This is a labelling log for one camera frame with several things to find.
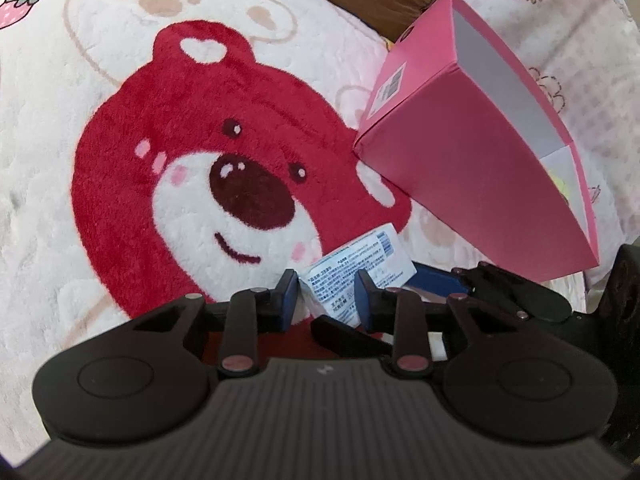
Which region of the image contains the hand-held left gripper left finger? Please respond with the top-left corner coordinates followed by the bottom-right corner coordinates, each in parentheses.
top-left (132, 269), bottom-right (301, 378)

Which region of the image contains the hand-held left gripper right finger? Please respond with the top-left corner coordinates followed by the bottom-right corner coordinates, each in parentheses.
top-left (352, 270), bottom-right (493, 378)

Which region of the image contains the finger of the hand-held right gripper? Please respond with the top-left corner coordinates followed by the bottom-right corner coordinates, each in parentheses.
top-left (310, 315), bottom-right (396, 361)
top-left (412, 260), bottom-right (573, 326)

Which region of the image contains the small white soap box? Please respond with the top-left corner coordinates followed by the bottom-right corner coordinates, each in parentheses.
top-left (297, 225), bottom-right (418, 328)

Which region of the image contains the pink cardboard box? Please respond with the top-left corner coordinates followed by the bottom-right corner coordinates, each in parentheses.
top-left (352, 0), bottom-right (601, 283)

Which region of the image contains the green yarn ball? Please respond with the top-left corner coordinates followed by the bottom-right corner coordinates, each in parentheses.
top-left (549, 172), bottom-right (572, 208)

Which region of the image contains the bear printed blanket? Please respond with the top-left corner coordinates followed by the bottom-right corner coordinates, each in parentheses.
top-left (0, 0), bottom-right (640, 461)

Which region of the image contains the pink floral pillow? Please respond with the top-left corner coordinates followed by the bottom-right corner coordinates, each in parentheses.
top-left (340, 0), bottom-right (640, 291)

